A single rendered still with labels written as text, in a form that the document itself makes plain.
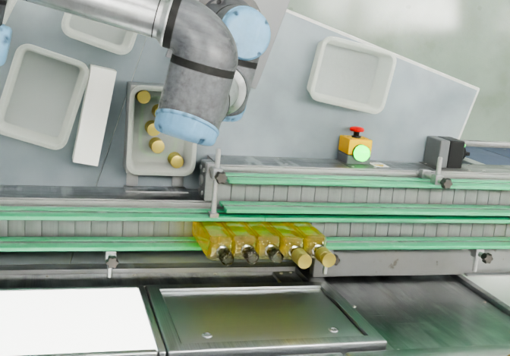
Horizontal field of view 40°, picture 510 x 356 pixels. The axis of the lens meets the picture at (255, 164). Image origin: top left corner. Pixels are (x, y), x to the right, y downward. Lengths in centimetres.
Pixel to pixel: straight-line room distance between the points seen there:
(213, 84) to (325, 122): 80
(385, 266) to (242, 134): 54
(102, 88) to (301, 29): 55
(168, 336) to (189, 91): 52
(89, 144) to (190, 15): 65
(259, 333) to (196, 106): 54
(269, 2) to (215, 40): 66
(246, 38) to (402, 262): 81
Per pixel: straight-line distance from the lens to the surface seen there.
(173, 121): 121
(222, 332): 149
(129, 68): 180
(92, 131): 176
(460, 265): 212
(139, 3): 122
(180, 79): 120
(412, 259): 203
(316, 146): 196
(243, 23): 160
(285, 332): 153
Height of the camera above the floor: 254
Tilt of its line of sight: 69 degrees down
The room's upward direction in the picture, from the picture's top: 128 degrees clockwise
